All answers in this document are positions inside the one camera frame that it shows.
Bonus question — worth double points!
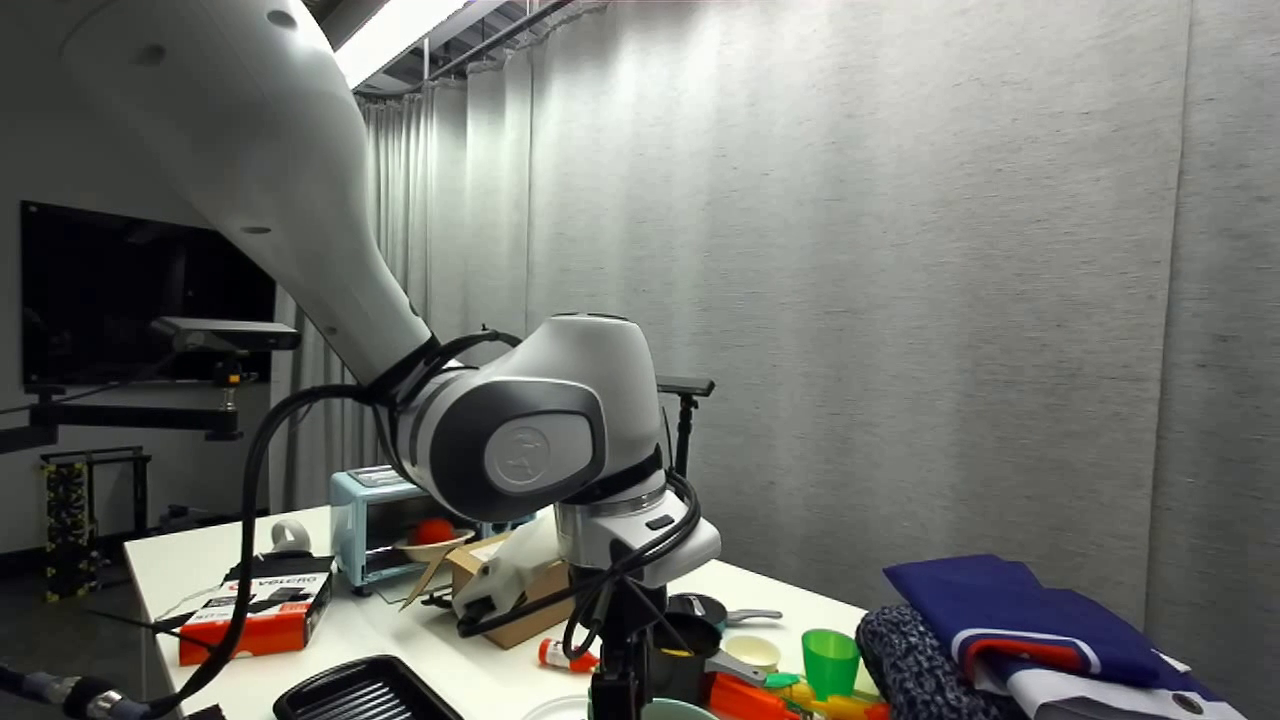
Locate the small cream bowl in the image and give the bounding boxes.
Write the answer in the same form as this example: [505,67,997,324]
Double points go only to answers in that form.
[716,632,787,675]

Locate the red flat box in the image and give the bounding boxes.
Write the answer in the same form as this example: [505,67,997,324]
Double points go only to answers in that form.
[175,571,334,668]

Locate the light blue toaster oven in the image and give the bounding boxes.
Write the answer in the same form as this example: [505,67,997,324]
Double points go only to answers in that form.
[322,462,449,592]

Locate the black stand behind table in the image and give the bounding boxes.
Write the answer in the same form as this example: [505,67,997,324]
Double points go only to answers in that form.
[655,372,721,490]

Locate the brown cardboard box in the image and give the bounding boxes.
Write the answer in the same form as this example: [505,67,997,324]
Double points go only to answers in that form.
[443,532,581,658]

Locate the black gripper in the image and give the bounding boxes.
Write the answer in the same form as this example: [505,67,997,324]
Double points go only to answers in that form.
[584,563,672,720]

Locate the red item by oven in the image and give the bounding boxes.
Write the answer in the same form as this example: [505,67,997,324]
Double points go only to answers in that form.
[405,517,464,547]

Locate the orange toy block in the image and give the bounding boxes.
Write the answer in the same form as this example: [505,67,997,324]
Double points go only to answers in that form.
[703,674,805,720]

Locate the dark speckled cloth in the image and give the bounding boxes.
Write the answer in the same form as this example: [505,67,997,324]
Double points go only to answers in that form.
[850,601,1018,720]

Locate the white folded cloth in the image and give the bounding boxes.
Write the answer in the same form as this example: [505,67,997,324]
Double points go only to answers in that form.
[1005,660,1252,720]

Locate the black wall monitor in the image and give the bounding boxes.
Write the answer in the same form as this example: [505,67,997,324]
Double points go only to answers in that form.
[16,197,282,401]

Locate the dark metal rack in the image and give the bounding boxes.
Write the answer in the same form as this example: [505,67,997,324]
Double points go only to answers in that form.
[37,446,157,604]

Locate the grey tape roll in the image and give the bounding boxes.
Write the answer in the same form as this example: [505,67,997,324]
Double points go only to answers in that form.
[263,517,318,561]

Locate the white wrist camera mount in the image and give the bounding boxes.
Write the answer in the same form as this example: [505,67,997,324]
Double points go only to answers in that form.
[450,524,571,642]

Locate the white plate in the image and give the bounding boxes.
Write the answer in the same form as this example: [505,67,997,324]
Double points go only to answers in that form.
[524,689,601,720]

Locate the pale green bowl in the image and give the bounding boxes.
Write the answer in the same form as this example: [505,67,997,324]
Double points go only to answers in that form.
[635,691,724,720]

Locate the blue folded cloth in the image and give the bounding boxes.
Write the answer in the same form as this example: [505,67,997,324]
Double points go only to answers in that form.
[880,551,1207,698]

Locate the green plastic cup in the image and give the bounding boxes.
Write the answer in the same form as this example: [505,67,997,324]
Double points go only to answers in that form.
[795,627,865,706]

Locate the black slatted tray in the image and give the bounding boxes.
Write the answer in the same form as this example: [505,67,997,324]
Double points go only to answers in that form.
[268,652,468,720]

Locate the camera on black boom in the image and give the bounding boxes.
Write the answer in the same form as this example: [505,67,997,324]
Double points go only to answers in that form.
[0,314,305,455]

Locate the yellow toy pieces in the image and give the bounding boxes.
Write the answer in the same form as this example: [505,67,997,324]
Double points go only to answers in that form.
[774,675,892,720]

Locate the black arm hose cable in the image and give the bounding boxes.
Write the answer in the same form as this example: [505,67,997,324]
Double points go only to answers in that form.
[135,333,527,720]

